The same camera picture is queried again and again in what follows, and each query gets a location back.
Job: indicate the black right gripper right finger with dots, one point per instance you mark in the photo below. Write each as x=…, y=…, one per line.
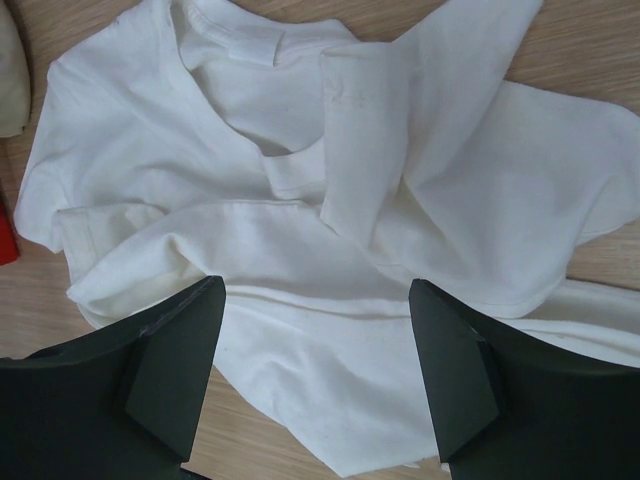
x=551, y=396

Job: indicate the white t-shirt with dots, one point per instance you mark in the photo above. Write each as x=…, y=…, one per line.
x=319, y=175

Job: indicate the red plastic bin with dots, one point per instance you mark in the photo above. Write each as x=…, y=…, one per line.
x=9, y=251

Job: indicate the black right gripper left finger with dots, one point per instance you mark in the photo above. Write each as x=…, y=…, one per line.
x=122, y=402

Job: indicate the beige t-shirt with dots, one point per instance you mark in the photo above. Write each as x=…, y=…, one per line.
x=15, y=91

